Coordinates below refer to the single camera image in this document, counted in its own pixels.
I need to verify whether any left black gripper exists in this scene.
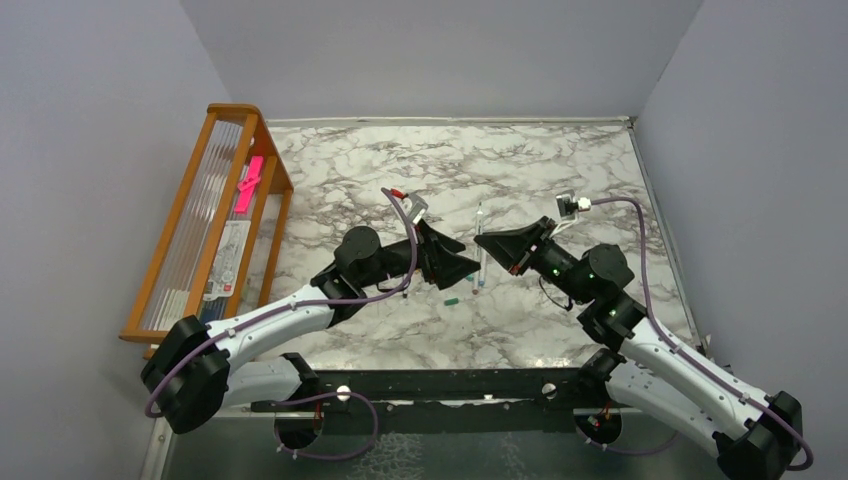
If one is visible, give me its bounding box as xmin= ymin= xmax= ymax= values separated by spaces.
xmin=358 ymin=219 xmax=480 ymax=290

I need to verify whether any black mounting rail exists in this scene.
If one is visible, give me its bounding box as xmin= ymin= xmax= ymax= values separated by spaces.
xmin=250 ymin=367 xmax=612 ymax=435

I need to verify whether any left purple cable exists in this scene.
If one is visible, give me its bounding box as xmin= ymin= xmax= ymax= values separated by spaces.
xmin=144 ymin=188 xmax=420 ymax=462

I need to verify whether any pink clip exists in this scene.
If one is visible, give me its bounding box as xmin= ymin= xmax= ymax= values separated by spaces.
xmin=232 ymin=155 xmax=264 ymax=214

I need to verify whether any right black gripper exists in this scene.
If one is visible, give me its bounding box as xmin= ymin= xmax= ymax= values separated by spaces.
xmin=476 ymin=215 xmax=593 ymax=305

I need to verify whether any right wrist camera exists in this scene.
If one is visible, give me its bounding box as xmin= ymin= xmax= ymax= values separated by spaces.
xmin=555 ymin=190 xmax=592 ymax=227

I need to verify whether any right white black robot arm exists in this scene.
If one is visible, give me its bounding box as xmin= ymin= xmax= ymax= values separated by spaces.
xmin=474 ymin=217 xmax=802 ymax=479

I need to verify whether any wooden rack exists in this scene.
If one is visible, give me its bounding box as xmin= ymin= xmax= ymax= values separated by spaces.
xmin=118 ymin=103 xmax=294 ymax=357

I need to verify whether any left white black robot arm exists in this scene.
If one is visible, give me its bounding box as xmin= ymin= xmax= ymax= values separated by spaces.
xmin=140 ymin=221 xmax=480 ymax=433

